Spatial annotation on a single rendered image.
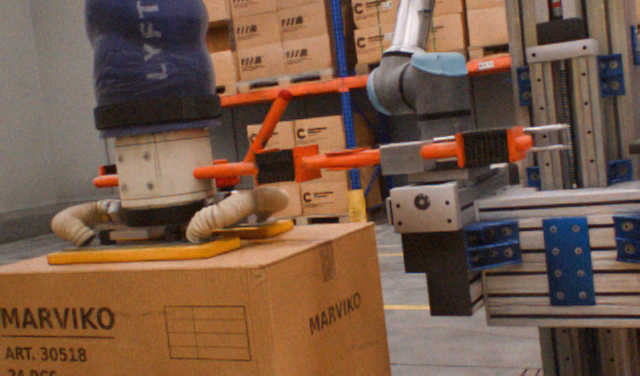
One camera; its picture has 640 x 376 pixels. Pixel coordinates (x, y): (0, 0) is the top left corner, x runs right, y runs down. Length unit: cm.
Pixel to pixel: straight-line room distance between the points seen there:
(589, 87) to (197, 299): 96
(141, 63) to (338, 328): 55
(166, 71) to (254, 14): 824
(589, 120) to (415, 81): 37
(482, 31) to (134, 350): 752
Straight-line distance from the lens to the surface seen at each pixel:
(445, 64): 183
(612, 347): 193
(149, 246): 144
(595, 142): 187
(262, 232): 152
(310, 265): 136
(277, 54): 952
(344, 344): 146
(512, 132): 125
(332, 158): 136
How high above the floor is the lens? 114
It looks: 3 degrees down
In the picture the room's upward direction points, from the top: 7 degrees counter-clockwise
